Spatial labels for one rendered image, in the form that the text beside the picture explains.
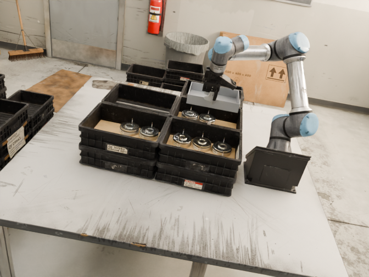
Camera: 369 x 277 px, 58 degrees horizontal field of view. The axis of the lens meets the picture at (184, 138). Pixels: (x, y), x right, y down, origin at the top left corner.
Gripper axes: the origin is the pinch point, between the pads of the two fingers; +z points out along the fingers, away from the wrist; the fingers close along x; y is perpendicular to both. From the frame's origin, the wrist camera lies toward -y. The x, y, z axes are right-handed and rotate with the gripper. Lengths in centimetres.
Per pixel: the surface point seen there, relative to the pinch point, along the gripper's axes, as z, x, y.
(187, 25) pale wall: 112, -281, 18
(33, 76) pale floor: 167, -195, 198
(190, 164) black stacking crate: 15.1, 30.7, 7.6
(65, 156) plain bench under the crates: 33, 23, 72
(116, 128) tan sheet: 24, 6, 49
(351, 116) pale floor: 178, -226, -226
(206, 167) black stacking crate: 14.4, 31.4, -0.4
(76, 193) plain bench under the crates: 25, 49, 58
